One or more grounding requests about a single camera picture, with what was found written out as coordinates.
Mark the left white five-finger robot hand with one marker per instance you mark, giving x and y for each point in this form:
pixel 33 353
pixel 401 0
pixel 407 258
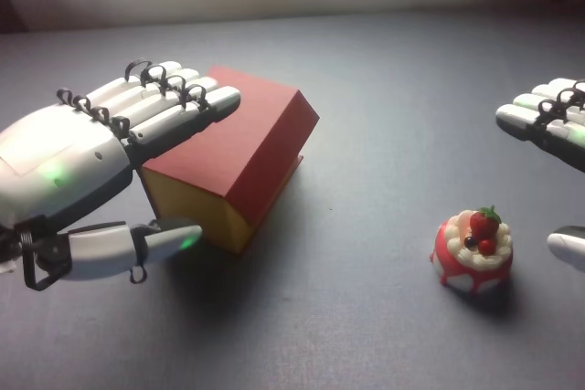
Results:
pixel 55 157

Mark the right white five-finger robot hand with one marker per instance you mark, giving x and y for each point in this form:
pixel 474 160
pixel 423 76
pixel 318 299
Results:
pixel 562 129

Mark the toy strawberry cream cake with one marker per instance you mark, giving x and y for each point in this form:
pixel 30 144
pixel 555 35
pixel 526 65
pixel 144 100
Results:
pixel 471 266

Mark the red box with yellow inside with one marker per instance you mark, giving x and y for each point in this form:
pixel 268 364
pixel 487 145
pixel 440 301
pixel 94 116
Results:
pixel 256 134

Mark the grey table cloth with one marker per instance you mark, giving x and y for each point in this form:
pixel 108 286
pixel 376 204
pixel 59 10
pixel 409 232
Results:
pixel 320 326

